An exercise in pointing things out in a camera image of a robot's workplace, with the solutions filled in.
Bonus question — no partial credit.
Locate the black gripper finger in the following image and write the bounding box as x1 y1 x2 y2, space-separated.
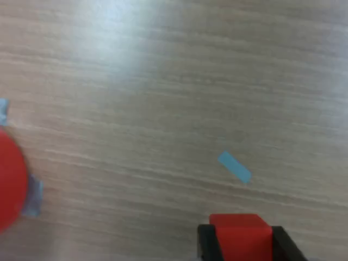
197 224 226 261
268 225 309 261

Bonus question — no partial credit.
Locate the red cube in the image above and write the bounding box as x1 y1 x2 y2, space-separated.
208 214 274 261

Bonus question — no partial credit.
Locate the round blue tape marker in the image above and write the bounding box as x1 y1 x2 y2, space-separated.
217 150 252 184

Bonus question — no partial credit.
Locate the blue tape strip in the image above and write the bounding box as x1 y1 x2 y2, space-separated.
22 173 44 218
0 98 10 126

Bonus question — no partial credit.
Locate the red plastic cup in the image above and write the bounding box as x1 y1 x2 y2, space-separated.
0 127 29 235

